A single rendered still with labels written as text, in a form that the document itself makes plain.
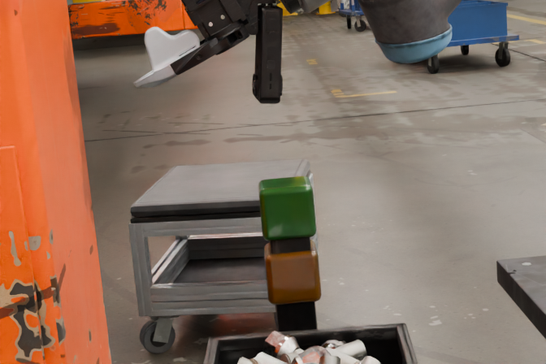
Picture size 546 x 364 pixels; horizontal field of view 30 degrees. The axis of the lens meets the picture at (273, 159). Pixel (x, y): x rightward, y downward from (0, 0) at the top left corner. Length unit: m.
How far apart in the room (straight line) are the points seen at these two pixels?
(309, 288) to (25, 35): 0.31
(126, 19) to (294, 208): 4.05
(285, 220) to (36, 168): 0.25
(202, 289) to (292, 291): 1.41
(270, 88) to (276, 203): 0.46
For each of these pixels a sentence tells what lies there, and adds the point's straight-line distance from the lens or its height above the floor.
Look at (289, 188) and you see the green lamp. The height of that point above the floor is 0.66.
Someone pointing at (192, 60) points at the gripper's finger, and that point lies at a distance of 1.16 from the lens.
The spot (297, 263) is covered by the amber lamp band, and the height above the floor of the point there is 0.60.
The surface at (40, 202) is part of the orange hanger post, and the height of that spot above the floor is 0.71.
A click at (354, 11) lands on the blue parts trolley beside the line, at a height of 0.20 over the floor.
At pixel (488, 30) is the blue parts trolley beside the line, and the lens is 6.60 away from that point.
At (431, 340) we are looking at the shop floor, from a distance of 2.21.
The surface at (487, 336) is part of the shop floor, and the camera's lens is 2.23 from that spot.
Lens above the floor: 0.83
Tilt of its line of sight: 11 degrees down
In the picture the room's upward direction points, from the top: 5 degrees counter-clockwise
